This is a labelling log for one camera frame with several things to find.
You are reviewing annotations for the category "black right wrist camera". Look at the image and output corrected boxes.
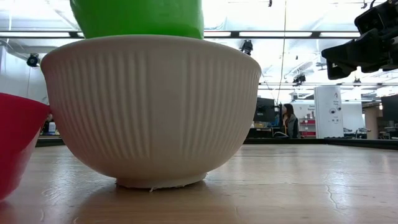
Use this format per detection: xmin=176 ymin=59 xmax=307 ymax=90
xmin=354 ymin=0 xmax=398 ymax=35

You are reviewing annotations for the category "white round pillar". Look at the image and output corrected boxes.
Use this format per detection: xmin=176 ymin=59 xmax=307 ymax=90
xmin=313 ymin=85 xmax=345 ymax=139

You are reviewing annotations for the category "red plastic bowl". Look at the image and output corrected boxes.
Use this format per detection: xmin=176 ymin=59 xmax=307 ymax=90
xmin=0 ymin=92 xmax=51 ymax=201

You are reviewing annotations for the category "red storage shelf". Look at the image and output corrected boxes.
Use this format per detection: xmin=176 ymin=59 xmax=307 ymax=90
xmin=298 ymin=117 xmax=317 ymax=138

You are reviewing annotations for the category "black computer monitor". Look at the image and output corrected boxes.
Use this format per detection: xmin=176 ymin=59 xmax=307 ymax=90
xmin=381 ymin=95 xmax=398 ymax=128
xmin=253 ymin=97 xmax=276 ymax=124

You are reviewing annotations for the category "green plastic bowl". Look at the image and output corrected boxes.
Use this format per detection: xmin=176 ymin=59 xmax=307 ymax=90
xmin=69 ymin=0 xmax=205 ymax=40

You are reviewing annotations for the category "person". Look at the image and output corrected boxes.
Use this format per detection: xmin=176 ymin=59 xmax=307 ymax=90
xmin=280 ymin=103 xmax=300 ymax=139

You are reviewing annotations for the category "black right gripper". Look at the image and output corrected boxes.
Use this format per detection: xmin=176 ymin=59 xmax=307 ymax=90
xmin=322 ymin=23 xmax=398 ymax=80

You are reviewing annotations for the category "thin hanging cable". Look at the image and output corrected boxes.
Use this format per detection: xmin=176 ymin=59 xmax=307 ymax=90
xmin=275 ymin=0 xmax=287 ymax=105

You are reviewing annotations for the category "white ribbed bowl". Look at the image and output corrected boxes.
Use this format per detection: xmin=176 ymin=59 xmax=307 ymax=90
xmin=40 ymin=34 xmax=262 ymax=190

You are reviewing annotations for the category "black hanging ceiling camera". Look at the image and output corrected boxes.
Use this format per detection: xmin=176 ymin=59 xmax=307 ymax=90
xmin=25 ymin=53 xmax=41 ymax=68
xmin=292 ymin=73 xmax=307 ymax=86
xmin=240 ymin=39 xmax=254 ymax=56

